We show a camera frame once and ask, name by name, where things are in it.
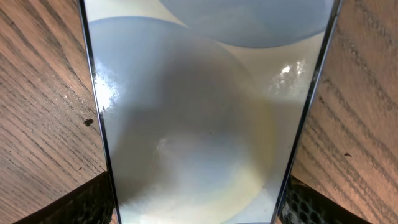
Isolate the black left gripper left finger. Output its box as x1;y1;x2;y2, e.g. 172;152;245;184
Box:
16;172;114;224

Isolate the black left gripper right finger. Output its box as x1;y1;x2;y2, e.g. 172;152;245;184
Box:
279;176;369;224

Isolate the blue smartphone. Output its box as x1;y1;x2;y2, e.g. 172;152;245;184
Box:
78;0;341;223

